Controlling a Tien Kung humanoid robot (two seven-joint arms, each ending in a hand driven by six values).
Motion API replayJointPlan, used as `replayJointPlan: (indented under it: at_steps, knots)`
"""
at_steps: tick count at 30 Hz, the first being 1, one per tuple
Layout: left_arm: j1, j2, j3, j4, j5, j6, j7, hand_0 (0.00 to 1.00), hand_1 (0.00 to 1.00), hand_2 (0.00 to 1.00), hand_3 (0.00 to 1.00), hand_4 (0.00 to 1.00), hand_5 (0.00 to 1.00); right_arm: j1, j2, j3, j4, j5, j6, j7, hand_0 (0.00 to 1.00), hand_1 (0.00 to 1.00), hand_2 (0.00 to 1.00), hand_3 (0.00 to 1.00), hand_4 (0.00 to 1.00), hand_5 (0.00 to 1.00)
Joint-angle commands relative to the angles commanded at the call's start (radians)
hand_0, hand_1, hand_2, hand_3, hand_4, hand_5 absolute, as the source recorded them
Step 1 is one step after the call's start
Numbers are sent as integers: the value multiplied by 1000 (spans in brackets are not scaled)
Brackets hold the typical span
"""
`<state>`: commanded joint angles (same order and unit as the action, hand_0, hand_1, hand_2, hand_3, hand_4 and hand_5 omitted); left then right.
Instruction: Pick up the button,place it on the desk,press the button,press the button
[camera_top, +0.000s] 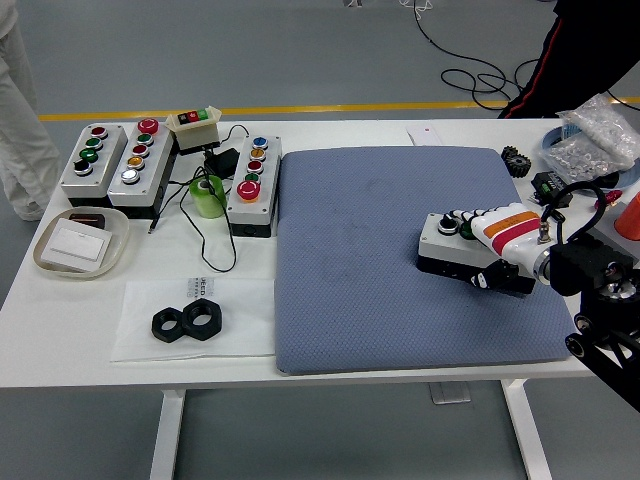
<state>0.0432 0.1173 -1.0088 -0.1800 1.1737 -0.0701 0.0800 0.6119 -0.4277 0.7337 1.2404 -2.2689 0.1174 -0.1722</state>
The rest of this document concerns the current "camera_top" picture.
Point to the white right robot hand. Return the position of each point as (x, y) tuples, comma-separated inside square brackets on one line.
[(510, 235)]

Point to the four-button control box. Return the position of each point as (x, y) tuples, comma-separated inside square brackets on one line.
[(435, 245)]

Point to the five-button box with blue button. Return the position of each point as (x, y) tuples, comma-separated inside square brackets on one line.
[(250, 207)]

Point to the five-button box with white button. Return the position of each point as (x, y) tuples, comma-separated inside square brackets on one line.
[(155, 165)]

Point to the black module with green terminal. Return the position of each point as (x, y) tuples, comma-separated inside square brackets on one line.
[(542, 182)]

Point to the black gear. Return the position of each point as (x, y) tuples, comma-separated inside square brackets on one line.
[(517, 162)]

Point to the clear bag of metal washers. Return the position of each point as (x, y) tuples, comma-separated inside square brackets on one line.
[(580, 160)]

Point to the small red part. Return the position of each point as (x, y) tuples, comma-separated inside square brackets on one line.
[(612, 197)]

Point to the clear bag of white parts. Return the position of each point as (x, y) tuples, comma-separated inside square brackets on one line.
[(592, 117)]

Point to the blue-grey padded mat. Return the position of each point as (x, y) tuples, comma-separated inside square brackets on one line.
[(370, 280)]

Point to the person in black trousers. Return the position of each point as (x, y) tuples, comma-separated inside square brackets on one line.
[(575, 50)]

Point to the white table leg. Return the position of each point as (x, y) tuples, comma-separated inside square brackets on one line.
[(167, 435), (527, 435)]

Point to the clear printed plastic bag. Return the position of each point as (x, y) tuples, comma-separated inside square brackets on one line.
[(240, 325)]

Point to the black power adapter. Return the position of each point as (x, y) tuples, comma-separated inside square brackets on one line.
[(225, 160)]

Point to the green tape roll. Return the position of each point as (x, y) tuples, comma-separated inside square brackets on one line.
[(212, 200)]

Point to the large black hex nut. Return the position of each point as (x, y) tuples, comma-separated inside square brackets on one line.
[(189, 325)]

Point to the small black hex nut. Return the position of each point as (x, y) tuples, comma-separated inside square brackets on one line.
[(159, 327)]

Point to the beige oval tray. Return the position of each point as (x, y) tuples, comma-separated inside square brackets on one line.
[(117, 235)]

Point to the grey box with black selector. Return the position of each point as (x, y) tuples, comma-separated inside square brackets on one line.
[(112, 155)]

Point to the grey under-table bracket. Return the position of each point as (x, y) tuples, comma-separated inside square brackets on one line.
[(450, 394)]

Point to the cream three-button switch box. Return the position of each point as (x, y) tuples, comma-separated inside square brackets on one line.
[(197, 132)]

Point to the dark brown switch plate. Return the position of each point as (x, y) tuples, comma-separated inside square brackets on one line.
[(87, 219)]

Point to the white wall switch plate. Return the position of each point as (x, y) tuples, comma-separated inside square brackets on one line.
[(75, 245)]

